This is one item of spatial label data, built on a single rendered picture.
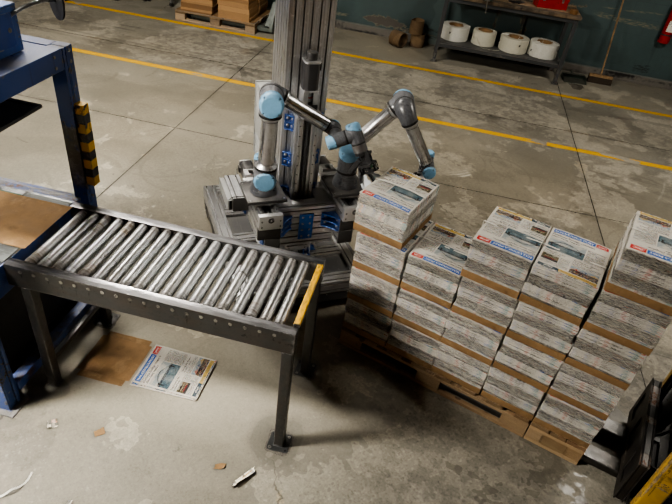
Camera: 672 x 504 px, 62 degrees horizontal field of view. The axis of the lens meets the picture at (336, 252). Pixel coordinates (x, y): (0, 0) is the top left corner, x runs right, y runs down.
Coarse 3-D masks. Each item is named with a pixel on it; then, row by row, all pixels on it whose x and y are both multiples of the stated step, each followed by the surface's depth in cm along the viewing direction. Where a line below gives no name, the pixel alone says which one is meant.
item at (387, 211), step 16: (368, 192) 282; (384, 192) 283; (400, 192) 286; (368, 208) 283; (384, 208) 277; (400, 208) 274; (416, 208) 277; (368, 224) 289; (384, 224) 283; (400, 224) 278; (400, 240) 282
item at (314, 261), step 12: (72, 204) 289; (84, 204) 290; (72, 216) 291; (120, 216) 286; (132, 216) 287; (168, 228) 282; (180, 228) 283; (216, 240) 279; (228, 240) 280; (240, 240) 281; (204, 252) 286; (276, 252) 277; (288, 252) 278; (240, 264) 285; (312, 264) 275; (324, 264) 277; (312, 276) 279
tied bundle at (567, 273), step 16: (560, 240) 268; (576, 240) 269; (544, 256) 255; (560, 256) 257; (576, 256) 259; (592, 256) 260; (608, 256) 262; (544, 272) 250; (560, 272) 247; (576, 272) 248; (592, 272) 250; (528, 288) 258; (544, 288) 255; (560, 288) 250; (576, 288) 246; (592, 288) 242; (560, 304) 253; (576, 304) 249
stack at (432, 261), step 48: (432, 240) 296; (384, 288) 303; (432, 288) 287; (480, 288) 272; (384, 336) 321; (480, 336) 285; (528, 336) 271; (432, 384) 320; (480, 384) 301; (528, 384) 285
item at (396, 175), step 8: (392, 168) 305; (384, 176) 297; (392, 176) 298; (400, 176) 299; (408, 176) 300; (416, 176) 301; (400, 184) 293; (408, 184) 294; (416, 184) 294; (424, 184) 295; (432, 184) 297; (424, 192) 289; (432, 192) 291; (432, 200) 298; (424, 208) 291; (432, 208) 307; (424, 216) 300
